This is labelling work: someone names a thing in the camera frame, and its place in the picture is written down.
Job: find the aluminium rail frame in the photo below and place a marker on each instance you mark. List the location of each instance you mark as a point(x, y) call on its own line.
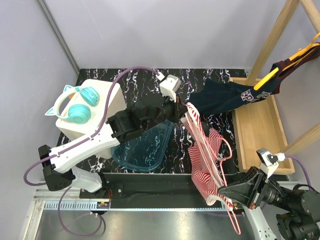
point(138, 217)

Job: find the wooden clothes rack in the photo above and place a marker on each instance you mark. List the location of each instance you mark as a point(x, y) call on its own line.
point(258, 125)

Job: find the red white striped tank top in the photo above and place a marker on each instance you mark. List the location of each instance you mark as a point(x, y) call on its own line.
point(207, 173)

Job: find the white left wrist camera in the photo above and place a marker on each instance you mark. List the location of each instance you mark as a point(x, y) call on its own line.
point(169, 86)

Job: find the teal cat ear headphones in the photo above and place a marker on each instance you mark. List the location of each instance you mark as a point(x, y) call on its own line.
point(77, 113)

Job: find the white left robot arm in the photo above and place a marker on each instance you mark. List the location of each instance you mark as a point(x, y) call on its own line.
point(60, 170)

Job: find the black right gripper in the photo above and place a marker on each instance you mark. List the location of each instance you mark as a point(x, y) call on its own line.
point(250, 188)

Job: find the yellow plastic hanger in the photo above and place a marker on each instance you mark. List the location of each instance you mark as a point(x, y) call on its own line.
point(282, 69)

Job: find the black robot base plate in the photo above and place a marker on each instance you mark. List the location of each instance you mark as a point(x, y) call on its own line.
point(146, 191)

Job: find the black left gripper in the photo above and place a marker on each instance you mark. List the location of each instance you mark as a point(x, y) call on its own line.
point(179, 108)

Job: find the navy maroon tank top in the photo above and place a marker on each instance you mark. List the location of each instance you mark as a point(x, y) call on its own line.
point(216, 98)

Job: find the teal transparent plastic bin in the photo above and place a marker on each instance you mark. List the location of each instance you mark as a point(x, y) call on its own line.
point(145, 153)

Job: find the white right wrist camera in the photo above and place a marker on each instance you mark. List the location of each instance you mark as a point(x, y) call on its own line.
point(269, 162)

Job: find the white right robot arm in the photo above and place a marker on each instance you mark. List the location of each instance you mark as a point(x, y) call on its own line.
point(303, 206)

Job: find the white cube box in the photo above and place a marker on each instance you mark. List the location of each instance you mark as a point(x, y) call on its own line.
point(116, 103)

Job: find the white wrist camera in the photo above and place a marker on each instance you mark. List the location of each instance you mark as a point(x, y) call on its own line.
point(269, 162)
point(169, 86)

